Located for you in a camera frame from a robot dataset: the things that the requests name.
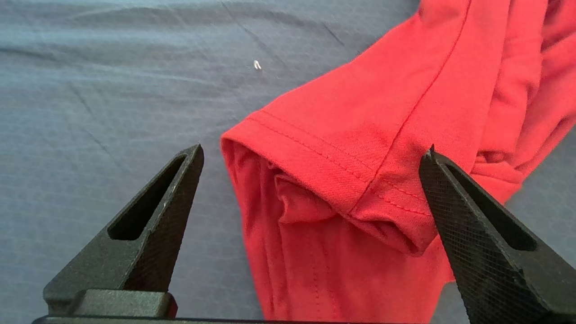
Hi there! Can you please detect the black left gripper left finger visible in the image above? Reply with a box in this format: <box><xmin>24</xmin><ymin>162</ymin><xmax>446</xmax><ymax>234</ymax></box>
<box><xmin>43</xmin><ymin>144</ymin><xmax>205</xmax><ymax>315</ymax></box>

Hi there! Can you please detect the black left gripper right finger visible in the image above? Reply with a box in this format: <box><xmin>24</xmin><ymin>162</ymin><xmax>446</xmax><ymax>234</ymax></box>
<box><xmin>418</xmin><ymin>145</ymin><xmax>576</xmax><ymax>324</ymax></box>

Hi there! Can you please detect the red printed t-shirt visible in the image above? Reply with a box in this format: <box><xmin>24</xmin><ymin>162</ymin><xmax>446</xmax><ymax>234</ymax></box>
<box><xmin>220</xmin><ymin>0</ymin><xmax>576</xmax><ymax>324</ymax></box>

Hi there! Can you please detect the blue-grey bed sheet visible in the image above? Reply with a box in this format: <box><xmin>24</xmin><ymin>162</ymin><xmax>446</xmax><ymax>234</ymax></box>
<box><xmin>0</xmin><ymin>0</ymin><xmax>576</xmax><ymax>324</ymax></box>

